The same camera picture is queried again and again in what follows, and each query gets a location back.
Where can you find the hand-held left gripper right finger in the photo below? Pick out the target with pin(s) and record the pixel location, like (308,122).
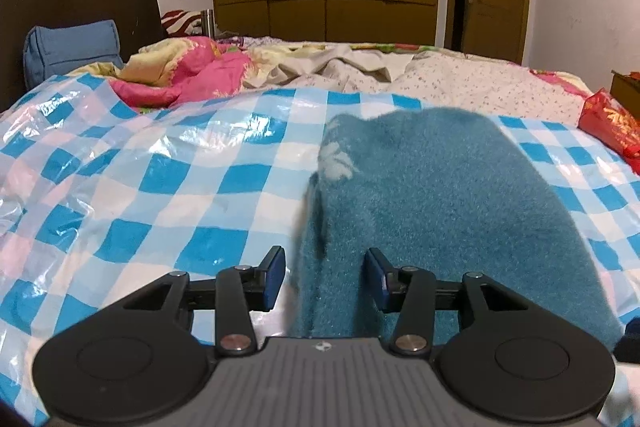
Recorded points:
(376,278)

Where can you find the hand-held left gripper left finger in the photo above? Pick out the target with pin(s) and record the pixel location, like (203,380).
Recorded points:
(274,278)

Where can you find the teal fluffy towel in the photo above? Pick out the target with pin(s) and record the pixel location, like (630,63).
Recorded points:
(440,187)

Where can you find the blue white checked plastic sheet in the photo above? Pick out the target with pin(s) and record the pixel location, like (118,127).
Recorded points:
(150,187)

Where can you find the crumpled cream cloth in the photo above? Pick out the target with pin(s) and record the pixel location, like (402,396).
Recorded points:
(340,62)

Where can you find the cream floral bedsheet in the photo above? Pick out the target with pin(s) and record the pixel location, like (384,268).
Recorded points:
(475,82)

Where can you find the pink floral quilt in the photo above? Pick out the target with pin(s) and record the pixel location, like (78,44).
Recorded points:
(200,67)

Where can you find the zebra-striped cloth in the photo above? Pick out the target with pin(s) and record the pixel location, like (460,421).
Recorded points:
(182,21)

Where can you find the red gold-patterned bag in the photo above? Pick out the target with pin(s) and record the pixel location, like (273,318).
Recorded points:
(612,124)

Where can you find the blue pillow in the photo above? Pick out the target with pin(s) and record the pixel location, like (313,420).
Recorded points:
(70,52)

